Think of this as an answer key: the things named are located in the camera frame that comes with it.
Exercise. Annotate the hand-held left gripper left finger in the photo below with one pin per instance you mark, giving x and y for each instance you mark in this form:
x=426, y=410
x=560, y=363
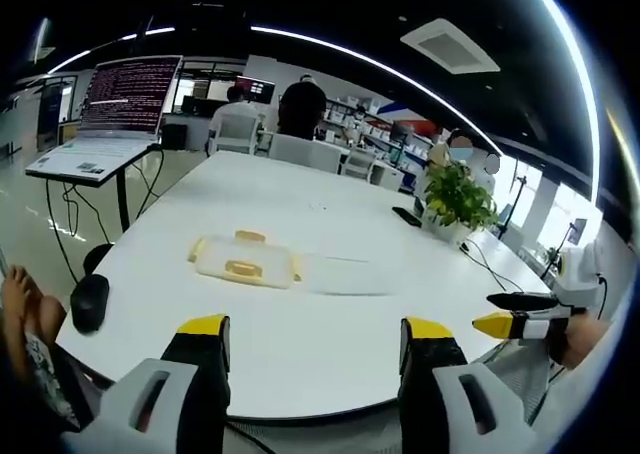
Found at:
x=150, y=404

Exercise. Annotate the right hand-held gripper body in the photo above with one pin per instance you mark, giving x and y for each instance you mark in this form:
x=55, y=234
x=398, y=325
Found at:
x=580, y=274

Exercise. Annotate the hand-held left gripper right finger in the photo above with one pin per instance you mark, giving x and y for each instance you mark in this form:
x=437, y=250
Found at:
x=465, y=404

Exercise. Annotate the person's right hand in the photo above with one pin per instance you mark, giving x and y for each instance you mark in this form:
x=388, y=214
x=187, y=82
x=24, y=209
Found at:
x=587, y=339

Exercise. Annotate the white mesh chair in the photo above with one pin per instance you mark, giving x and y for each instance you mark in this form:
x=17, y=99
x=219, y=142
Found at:
x=520, y=374

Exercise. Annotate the black tripod stand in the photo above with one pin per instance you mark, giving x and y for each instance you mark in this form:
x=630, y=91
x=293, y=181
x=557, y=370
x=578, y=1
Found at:
x=515, y=204

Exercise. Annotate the person's patterned shorts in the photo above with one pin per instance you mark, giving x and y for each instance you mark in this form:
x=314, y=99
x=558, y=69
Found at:
x=45, y=374

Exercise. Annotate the black computer mouse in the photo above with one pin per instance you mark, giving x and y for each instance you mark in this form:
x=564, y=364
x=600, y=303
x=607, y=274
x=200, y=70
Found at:
x=90, y=304

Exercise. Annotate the green potted plant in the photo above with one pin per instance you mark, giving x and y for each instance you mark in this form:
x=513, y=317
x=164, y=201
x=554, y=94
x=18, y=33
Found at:
x=457, y=199

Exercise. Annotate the black smartphone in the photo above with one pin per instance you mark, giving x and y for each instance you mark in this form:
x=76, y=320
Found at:
x=407, y=216

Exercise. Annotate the black chair part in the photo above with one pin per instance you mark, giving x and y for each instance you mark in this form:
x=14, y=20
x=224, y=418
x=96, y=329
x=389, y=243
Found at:
x=97, y=259

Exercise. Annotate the person's bare leg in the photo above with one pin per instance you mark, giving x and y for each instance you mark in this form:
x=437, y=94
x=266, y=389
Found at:
x=30, y=304

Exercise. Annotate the clear container with yellow latches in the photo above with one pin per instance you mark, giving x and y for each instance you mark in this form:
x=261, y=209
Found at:
x=240, y=264

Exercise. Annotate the clear plastic lid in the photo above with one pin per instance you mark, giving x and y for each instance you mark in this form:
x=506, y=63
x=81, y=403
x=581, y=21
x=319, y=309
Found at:
x=350, y=274

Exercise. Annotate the black laptop stand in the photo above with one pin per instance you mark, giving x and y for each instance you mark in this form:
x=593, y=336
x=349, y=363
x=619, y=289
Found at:
x=122, y=199

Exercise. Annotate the white office chair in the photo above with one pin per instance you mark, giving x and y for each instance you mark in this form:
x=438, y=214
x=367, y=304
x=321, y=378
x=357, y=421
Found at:
x=359, y=164
x=305, y=154
x=237, y=134

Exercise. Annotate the curved ceiling light strip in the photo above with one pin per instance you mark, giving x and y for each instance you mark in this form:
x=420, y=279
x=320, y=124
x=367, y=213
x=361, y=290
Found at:
x=400, y=76

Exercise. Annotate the ceiling air vent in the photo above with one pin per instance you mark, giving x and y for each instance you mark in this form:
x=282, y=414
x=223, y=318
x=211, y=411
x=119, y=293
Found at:
x=450, y=46

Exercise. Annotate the white laptop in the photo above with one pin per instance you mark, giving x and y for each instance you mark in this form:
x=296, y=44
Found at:
x=125, y=104

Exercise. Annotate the wall monitor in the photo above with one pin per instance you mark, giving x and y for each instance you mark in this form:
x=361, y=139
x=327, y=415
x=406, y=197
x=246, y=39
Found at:
x=257, y=89

